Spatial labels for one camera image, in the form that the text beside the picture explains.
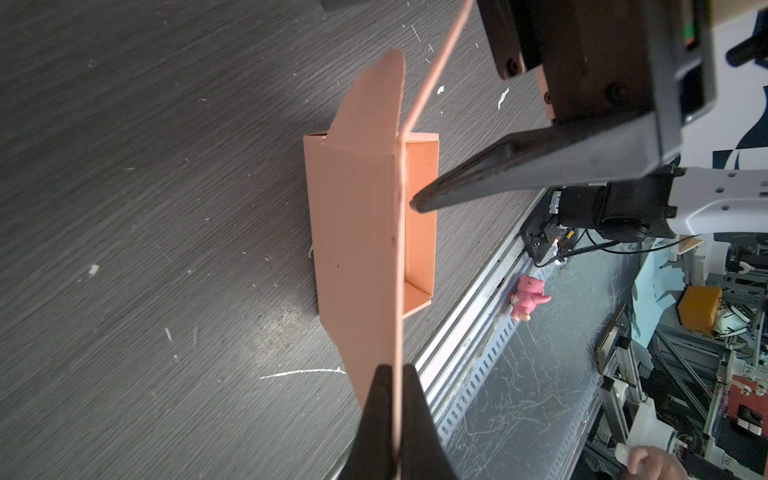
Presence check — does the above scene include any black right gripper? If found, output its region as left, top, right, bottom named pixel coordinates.
left=410, top=1, right=716, bottom=213

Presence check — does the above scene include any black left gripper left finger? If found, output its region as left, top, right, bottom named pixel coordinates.
left=339, top=365, right=396, bottom=480

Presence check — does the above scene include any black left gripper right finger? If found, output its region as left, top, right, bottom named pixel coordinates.
left=400, top=365, right=457, bottom=480

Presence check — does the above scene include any orange cardboard box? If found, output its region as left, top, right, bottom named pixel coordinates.
left=303, top=2, right=472, bottom=401

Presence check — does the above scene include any bare human hand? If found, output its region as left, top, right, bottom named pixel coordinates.
left=620, top=446, right=689, bottom=480

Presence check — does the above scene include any small pink toy figure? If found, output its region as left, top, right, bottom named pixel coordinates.
left=510, top=275, right=552, bottom=322

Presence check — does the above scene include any white slotted cable duct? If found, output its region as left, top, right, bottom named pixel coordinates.
left=422, top=261, right=559, bottom=450

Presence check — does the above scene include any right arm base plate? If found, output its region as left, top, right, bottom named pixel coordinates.
left=520, top=190, right=574, bottom=265

